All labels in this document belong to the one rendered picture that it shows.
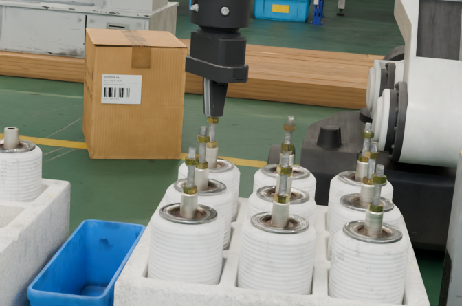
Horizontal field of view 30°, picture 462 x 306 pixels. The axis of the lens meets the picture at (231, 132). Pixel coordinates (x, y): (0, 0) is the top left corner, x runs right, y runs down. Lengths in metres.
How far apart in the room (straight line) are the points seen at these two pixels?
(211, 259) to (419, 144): 0.53
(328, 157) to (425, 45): 0.27
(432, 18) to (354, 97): 1.50
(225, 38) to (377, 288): 0.42
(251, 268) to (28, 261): 0.37
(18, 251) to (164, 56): 1.07
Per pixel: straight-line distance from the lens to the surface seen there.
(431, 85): 1.52
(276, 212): 1.10
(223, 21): 1.25
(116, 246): 1.47
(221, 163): 1.35
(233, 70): 1.25
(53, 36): 3.34
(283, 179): 1.09
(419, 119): 1.49
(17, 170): 1.37
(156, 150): 2.27
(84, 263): 1.48
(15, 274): 1.25
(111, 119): 2.24
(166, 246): 1.09
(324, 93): 3.11
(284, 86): 3.11
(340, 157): 1.65
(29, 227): 1.29
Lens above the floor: 0.62
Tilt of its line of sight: 14 degrees down
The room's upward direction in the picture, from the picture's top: 4 degrees clockwise
